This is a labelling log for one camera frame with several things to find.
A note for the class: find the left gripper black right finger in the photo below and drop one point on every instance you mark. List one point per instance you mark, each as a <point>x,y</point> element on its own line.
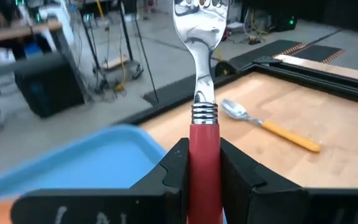
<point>275,205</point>

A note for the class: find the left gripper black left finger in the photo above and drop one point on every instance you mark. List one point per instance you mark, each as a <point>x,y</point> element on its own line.
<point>104,205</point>

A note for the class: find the blue plastic tray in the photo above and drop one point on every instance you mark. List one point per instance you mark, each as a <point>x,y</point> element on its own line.
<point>89,165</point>

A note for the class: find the black floor box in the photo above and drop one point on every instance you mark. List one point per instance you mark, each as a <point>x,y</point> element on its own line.
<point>48,84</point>

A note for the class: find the black mat with orange stripes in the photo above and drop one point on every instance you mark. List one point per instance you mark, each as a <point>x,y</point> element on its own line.
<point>315,53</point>
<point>259,53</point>

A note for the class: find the black device with green light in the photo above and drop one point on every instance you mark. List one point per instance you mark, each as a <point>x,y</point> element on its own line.
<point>284,23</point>

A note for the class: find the wooden table top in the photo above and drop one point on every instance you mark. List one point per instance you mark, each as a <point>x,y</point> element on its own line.
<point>11,31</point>

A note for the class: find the black aluminium table frame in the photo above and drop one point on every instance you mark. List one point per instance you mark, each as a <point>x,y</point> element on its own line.
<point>322,82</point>

